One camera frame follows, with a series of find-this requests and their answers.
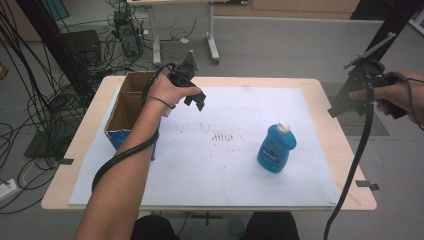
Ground teal panel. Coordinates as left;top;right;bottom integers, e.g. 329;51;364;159
41;0;70;22

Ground person's right leg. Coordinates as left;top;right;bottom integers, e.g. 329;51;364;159
245;212;301;240

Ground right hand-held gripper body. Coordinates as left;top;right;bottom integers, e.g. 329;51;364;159
343;32;408;120

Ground light wooden table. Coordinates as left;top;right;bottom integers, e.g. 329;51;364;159
40;74;378;212

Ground blue bottle white cap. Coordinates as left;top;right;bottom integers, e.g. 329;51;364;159
256;120;298;174

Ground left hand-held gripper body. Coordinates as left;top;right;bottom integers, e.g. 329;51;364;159
166;49;201;89

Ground black floor frame under table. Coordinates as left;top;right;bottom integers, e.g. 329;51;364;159
191;211;223;228

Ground bundle of black floor cables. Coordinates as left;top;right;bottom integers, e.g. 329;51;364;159
0;0;201;214

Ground white desk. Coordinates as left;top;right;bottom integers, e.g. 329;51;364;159
126;0;232;66

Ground cardboard box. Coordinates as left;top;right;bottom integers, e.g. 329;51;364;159
104;70;161;161

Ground person's left leg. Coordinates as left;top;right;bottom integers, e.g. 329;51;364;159
130;214;181;240

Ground black computer tower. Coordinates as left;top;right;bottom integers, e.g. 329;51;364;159
113;9;144;58

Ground dark floor plate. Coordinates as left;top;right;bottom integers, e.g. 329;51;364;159
23;124;79;159

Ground white table sheet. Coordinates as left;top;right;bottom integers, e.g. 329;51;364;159
68;85;341;207

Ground black metal stand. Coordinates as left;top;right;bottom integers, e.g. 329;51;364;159
14;0;96;101
364;0;424;63

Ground black box device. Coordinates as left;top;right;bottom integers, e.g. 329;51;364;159
62;29;103;68

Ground person's left hand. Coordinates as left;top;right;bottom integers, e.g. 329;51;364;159
143;73;203;117

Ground person's leg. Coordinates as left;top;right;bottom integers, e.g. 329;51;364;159
130;214;181;240
245;212;301;240

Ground white power strip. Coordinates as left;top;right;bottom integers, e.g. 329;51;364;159
0;178;19;203

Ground wooden cabinet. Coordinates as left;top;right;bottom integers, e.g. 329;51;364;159
213;0;362;20

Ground person's right hand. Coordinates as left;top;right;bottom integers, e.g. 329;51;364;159
348;69;424;127

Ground thick black right gripper cable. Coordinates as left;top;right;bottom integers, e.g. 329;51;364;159
323;64;376;240

